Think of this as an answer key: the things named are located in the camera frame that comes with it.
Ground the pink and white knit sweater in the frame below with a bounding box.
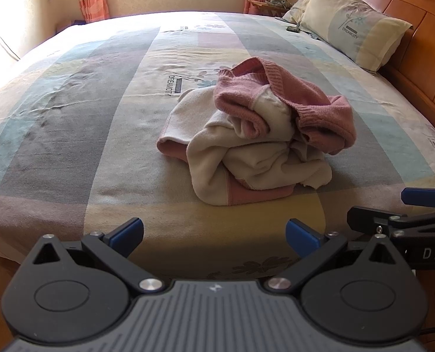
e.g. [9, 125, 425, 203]
[157, 57, 356, 206]

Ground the patchwork pastel bed sheet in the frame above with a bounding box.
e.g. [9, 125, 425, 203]
[0, 12, 435, 280]

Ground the near patchwork pillow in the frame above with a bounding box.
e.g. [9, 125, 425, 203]
[301, 0, 412, 72]

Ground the patchwork pillow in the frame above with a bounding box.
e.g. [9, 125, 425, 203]
[301, 0, 412, 72]
[283, 0, 310, 24]

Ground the small dark object on bed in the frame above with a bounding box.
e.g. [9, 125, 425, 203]
[286, 26, 300, 33]

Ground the far patchwork pillow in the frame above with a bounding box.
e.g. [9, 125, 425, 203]
[283, 0, 310, 24]

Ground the wooden nightstand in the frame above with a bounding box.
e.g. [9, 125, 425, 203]
[249, 0, 289, 18]

